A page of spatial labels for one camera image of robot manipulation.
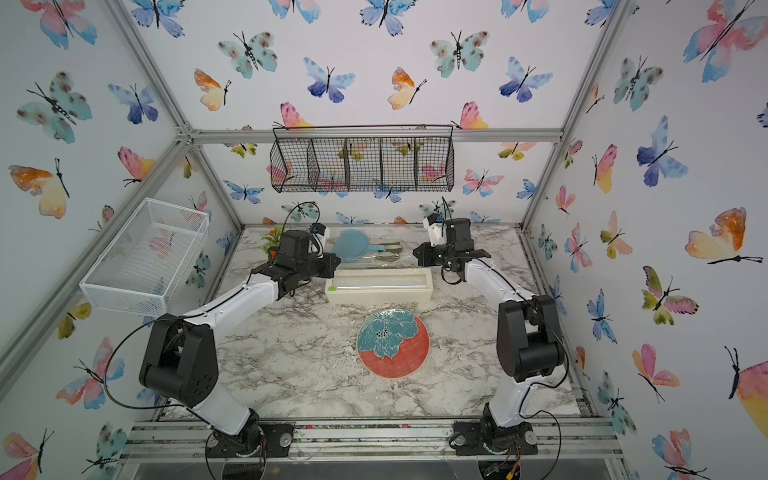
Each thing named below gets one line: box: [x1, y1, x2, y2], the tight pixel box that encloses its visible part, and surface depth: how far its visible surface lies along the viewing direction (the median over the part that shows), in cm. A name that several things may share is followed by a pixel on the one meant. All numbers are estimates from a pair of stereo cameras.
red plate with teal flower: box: [357, 309, 431, 378], surface depth 91 cm
